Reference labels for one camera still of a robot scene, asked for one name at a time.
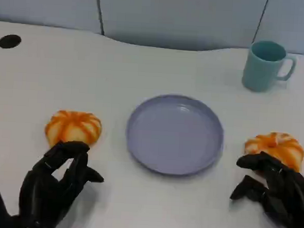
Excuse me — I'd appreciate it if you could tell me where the black table cable hole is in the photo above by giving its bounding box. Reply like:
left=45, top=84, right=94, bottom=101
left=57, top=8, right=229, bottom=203
left=0, top=34, right=22, bottom=50

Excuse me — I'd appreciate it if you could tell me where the orange white toy bread roll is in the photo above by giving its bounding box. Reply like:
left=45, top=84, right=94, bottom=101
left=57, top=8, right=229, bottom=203
left=44, top=109, right=104, bottom=151
left=243, top=129, right=304, bottom=173

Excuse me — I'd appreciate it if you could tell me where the grey-blue partition panel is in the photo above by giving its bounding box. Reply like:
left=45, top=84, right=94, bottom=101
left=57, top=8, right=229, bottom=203
left=253, top=0, right=304, bottom=56
left=93, top=0, right=268, bottom=56
left=0, top=0, right=105, bottom=36

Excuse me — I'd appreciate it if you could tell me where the lilac plate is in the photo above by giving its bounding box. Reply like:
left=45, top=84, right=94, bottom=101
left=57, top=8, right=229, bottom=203
left=123, top=91, right=227, bottom=179

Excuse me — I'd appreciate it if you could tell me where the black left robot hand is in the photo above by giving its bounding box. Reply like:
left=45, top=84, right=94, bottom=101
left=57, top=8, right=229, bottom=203
left=16, top=138, right=107, bottom=228

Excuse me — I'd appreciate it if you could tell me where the pale green mug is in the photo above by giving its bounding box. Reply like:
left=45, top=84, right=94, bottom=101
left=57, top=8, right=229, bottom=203
left=241, top=39, right=299, bottom=95

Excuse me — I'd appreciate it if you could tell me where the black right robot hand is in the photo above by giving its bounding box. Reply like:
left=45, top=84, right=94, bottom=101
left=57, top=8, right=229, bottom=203
left=228, top=150, right=304, bottom=228

